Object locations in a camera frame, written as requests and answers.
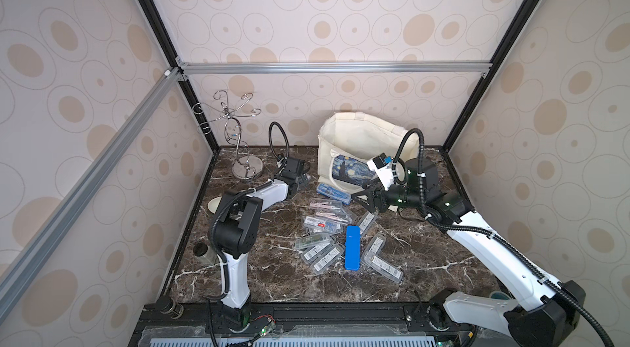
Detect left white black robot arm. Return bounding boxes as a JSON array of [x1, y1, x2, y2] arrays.
[[208, 122, 309, 331]]

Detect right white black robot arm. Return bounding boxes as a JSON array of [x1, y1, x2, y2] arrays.
[[352, 128, 614, 346]]

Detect clear case pink compass upper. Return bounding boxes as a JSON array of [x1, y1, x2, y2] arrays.
[[309, 199, 344, 214]]

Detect cream canvas starry-night tote bag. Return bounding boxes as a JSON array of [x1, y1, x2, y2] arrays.
[[318, 112, 425, 195]]

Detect clear case green compass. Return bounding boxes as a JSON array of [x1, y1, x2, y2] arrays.
[[294, 232, 331, 251]]

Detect clear case barcode right upper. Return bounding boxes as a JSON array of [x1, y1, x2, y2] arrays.
[[358, 212, 378, 236]]

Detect clear case barcode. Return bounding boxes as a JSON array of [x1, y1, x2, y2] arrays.
[[358, 212, 378, 236], [300, 240, 336, 264], [311, 244, 345, 275], [364, 253, 403, 284]]

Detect clear case right small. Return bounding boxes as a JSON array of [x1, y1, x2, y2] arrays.
[[361, 232, 387, 262]]

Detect clear case barcode lower middle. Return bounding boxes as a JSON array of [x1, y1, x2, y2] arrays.
[[300, 240, 336, 264]]

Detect blue opaque case lower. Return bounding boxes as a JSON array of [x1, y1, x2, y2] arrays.
[[345, 225, 361, 272]]

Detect clear case barcode far right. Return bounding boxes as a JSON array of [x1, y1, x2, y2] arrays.
[[364, 253, 403, 284]]

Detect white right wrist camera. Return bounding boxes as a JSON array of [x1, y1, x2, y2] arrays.
[[367, 153, 396, 191]]

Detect chrome wire jewelry stand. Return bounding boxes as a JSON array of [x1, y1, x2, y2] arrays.
[[192, 90, 263, 181]]

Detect cream spoon grey handle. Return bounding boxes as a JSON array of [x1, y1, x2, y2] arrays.
[[207, 196, 221, 214]]

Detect horizontal aluminium rail back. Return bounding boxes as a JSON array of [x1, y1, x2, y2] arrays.
[[167, 60, 492, 77]]

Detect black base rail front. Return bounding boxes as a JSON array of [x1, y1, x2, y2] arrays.
[[130, 302, 515, 346]]

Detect aluminium rail left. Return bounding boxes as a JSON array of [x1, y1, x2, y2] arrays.
[[1, 67, 183, 321]]

